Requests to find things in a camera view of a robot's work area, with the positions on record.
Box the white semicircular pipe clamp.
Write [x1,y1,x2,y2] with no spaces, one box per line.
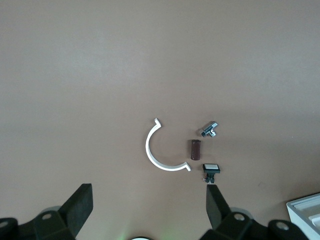
[145,117,193,173]

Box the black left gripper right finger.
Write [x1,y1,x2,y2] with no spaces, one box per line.
[199,184,311,240]

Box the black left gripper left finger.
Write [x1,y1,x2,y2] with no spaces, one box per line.
[0,183,94,240]

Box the brown table mat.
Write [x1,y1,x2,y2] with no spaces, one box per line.
[0,0,320,240]

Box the white square pushbutton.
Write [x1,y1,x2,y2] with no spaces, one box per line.
[201,163,222,185]

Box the chrome tee fitting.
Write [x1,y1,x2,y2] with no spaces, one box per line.
[200,120,221,139]

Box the brown cylinder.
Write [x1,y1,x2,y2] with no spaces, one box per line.
[187,138,202,161]

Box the white drawer cabinet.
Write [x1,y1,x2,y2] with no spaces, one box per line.
[285,192,320,240]

